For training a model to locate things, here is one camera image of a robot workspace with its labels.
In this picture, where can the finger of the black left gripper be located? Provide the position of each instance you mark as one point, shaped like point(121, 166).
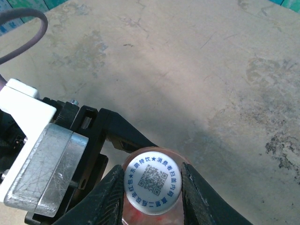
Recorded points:
point(124, 131)

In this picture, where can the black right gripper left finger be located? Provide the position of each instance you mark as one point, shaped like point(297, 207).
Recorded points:
point(103, 201)

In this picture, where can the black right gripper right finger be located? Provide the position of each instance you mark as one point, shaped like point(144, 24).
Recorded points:
point(201, 201)

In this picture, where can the white printed bottle cap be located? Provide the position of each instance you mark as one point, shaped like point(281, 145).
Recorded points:
point(153, 182)

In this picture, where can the amber drink bottle red label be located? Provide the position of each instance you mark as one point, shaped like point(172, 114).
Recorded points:
point(152, 220)

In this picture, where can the white silver left wrist camera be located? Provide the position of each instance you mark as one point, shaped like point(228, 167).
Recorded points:
point(47, 164)

